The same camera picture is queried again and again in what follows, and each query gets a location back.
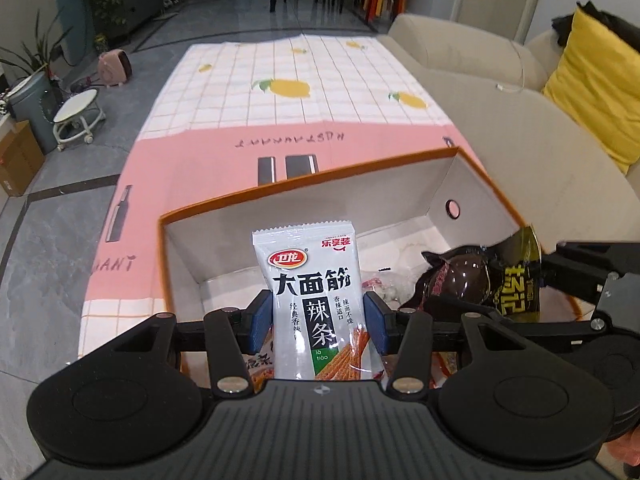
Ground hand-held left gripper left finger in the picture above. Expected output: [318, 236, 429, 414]
[102, 290, 274, 397]

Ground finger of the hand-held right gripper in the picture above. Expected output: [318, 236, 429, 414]
[556, 242, 640, 273]
[542, 260, 608, 306]

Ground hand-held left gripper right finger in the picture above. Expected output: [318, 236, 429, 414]
[363, 291, 511, 397]

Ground black yellow snack packet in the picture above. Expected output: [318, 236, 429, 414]
[491, 226, 547, 322]

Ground dark brown snack packet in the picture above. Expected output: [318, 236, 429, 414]
[399, 249, 498, 317]

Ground orange cardboard box white inside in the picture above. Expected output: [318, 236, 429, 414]
[159, 146, 583, 392]

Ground person's right hand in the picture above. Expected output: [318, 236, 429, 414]
[607, 432, 640, 465]

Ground pale pink snack packet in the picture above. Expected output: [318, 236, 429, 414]
[361, 269, 420, 309]

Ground beige sofa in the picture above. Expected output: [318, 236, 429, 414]
[377, 12, 640, 321]

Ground yellow pillow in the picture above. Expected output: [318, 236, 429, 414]
[542, 7, 640, 176]

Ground pink white lemon print tablecloth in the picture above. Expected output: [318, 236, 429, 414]
[75, 34, 501, 392]

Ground dark garment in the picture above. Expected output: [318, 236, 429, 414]
[551, 0, 640, 47]

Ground white round rolling stool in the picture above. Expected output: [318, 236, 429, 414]
[52, 88, 107, 152]

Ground pink space heater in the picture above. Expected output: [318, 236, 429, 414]
[97, 49, 132, 89]

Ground brown cardboard box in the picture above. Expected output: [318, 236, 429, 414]
[0, 120, 46, 197]

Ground grey round bin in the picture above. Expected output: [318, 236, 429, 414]
[7, 71, 64, 156]

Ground dark drawer cabinet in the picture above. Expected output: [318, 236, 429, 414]
[117, 0, 167, 47]

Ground long-leaf potted plant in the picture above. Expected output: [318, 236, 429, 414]
[0, 9, 74, 88]

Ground small white cable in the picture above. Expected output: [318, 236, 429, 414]
[495, 57, 527, 94]

